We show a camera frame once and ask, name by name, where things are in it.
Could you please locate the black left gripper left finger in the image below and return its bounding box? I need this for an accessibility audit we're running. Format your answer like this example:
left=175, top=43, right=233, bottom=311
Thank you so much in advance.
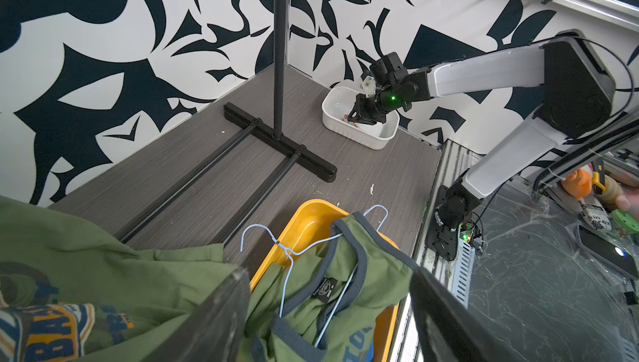
left=144, top=268, right=251, bottom=361

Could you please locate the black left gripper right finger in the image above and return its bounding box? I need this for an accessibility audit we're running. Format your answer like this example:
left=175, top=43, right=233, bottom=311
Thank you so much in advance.
left=409, top=267, right=519, bottom=361

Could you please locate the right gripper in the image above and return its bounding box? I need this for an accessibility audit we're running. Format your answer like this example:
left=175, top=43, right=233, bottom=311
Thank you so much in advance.
left=349, top=93, right=394, bottom=125

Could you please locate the blue wire hanger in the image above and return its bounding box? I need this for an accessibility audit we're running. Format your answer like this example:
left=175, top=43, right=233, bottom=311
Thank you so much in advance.
left=239, top=204, right=390, bottom=348

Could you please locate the green tank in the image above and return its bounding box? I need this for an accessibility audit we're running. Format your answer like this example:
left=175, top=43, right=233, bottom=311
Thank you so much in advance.
left=236, top=211, right=420, bottom=362
left=1, top=197, right=234, bottom=361

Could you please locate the white plastic bin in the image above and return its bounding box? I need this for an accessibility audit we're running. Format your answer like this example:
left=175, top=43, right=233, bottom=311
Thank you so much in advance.
left=321, top=85, right=401, bottom=152

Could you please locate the black clothes rack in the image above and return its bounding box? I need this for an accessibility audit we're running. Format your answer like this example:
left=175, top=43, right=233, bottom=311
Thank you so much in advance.
left=115, top=0, right=339, bottom=247

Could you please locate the small circuit board right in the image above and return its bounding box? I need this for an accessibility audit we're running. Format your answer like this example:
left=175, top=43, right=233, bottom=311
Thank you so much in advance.
left=459, top=221, right=486, bottom=256

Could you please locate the yellow plastic tray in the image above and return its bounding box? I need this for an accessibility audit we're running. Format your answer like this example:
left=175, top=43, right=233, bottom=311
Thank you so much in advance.
left=250, top=199, right=399, bottom=361

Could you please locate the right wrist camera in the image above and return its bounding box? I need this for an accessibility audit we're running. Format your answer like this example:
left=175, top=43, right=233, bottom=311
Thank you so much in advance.
left=361, top=75, right=376, bottom=97

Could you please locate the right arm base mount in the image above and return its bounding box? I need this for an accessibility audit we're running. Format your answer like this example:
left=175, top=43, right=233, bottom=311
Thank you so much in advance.
left=425, top=186, right=465, bottom=262

